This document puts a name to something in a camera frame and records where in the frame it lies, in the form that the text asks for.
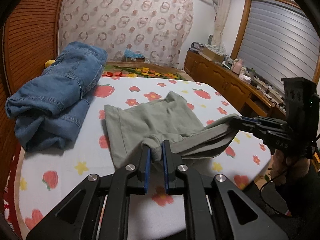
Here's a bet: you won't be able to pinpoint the grey-green pants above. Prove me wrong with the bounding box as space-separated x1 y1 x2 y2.
105 91 239 168

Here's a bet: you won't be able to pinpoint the person's right hand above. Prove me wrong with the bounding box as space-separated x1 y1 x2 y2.
270 150 310 184

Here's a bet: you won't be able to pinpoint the wooden sideboard cabinet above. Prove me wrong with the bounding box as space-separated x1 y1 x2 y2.
184 50 285 120

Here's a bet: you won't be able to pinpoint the pink jar on cabinet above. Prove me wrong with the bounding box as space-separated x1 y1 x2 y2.
231 59 243 75

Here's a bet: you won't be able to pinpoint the cardboard box on cabinet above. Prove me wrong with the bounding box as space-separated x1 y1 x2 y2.
201 47 225 63

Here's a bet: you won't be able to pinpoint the grey window blind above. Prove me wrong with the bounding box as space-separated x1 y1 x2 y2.
237 0 319 91

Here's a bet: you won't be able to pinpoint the white strawberry print blanket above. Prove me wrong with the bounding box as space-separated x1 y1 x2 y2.
18 76 273 240

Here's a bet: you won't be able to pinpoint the floral orange bed quilt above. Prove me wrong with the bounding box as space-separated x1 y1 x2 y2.
4 62 190 237

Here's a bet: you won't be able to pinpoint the blue tissue box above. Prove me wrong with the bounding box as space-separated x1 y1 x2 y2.
122 49 145 62

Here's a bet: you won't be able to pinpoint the folded blue jeans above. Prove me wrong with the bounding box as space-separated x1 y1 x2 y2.
5 42 107 152

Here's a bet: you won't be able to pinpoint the beige tied curtain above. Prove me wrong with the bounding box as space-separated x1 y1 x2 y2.
212 0 231 46

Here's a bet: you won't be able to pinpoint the patterned lace curtain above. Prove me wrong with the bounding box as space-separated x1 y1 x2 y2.
59 0 194 68

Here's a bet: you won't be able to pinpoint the yellow plush toy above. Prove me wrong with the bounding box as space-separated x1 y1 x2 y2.
44 60 55 68

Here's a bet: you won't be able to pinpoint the wooden slatted wardrobe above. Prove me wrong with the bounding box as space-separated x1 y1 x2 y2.
1 0 62 191

